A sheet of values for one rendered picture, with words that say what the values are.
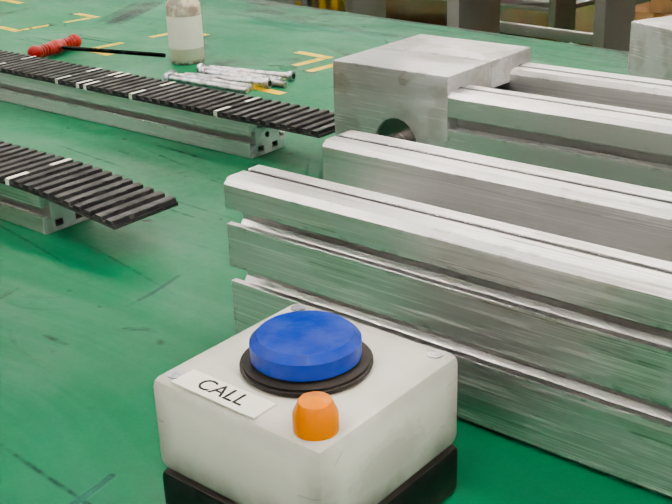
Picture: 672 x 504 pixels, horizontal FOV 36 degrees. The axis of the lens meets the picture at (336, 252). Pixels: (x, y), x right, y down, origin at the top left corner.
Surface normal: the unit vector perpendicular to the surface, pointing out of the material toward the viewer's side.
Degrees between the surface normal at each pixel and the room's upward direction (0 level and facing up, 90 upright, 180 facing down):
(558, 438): 90
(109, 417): 0
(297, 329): 3
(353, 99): 90
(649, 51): 90
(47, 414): 0
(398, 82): 90
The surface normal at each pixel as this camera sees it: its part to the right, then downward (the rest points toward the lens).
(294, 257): -0.63, 0.32
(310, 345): -0.03, -0.90
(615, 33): 0.71, 0.25
